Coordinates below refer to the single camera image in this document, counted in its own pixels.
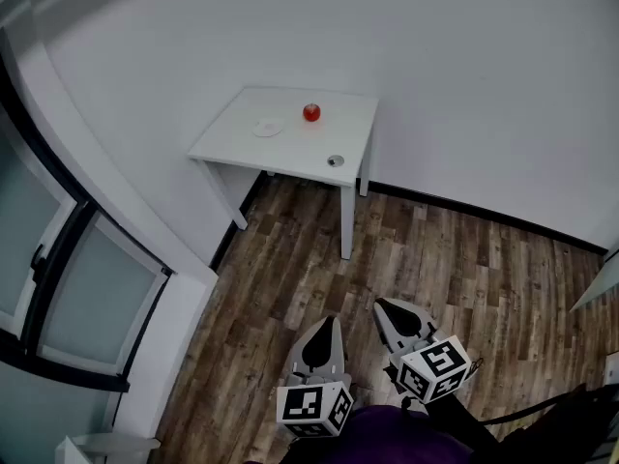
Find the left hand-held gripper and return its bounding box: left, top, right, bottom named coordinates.
left=276, top=314, right=356, bottom=440

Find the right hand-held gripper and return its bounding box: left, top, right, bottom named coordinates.
left=372, top=297, right=473, bottom=404

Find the white plate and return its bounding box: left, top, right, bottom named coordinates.
left=251, top=118, right=284, bottom=138

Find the person's right forearm black sleeve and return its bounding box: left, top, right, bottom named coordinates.
left=424, top=392, right=500, bottom=456

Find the person's purple top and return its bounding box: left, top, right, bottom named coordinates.
left=288, top=402, right=478, bottom=464

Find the black baseboard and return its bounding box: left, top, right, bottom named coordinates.
left=210, top=170, right=609, bottom=271

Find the white table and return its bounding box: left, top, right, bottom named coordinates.
left=187, top=85, right=380, bottom=261

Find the white desk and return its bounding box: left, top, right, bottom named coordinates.
left=569, top=246, right=619, bottom=314

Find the frosted glass door panel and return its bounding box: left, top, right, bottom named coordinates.
left=37, top=209, right=171, bottom=377
left=0, top=108, right=79, bottom=340

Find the white shelf unit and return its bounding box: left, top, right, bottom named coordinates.
left=54, top=431, right=162, bottom=464

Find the black strap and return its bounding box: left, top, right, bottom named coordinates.
left=478, top=390, right=589, bottom=427

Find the black door handle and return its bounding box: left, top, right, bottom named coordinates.
left=30, top=243, right=48, bottom=285

